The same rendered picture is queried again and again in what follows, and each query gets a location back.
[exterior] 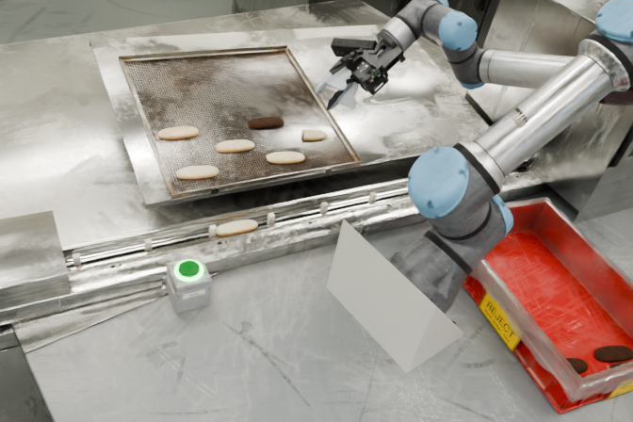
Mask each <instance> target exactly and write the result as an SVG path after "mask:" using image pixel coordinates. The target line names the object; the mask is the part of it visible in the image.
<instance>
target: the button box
mask: <svg viewBox="0 0 633 422"><path fill-rule="evenodd" d="M184 260H195V261H197V262H199V263H200V264H202V266H203V276H202V277H201V278H200V279H198V280H196V281H193V282H185V281H182V280H180V279H178V278H177V277H176V275H175V273H174V269H175V266H176V265H177V264H178V263H179V262H181V261H184ZM211 284H212V279H211V277H210V275H209V273H208V270H207V268H206V266H205V264H204V262H203V259H202V257H201V256H195V257H191V258H187V259H183V260H178V261H174V262H170V263H167V277H163V278H162V289H164V288H166V289H167V291H168V293H167V294H165V296H167V295H169V296H170V300H171V303H172V305H173V308H174V311H175V313H176V314H178V313H182V312H184V311H188V310H192V309H195V308H199V307H203V306H206V305H209V304H210V296H211Z"/></svg>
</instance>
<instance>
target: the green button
mask: <svg viewBox="0 0 633 422"><path fill-rule="evenodd" d="M178 272H179V273H180V274H181V275H182V276H184V277H188V278H191V277H194V276H196V275H198V274H199V272H200V266H199V264H198V263H196V262H195V261H191V260H187V261H184V262H182V263H181V264H180V265H179V268H178Z"/></svg>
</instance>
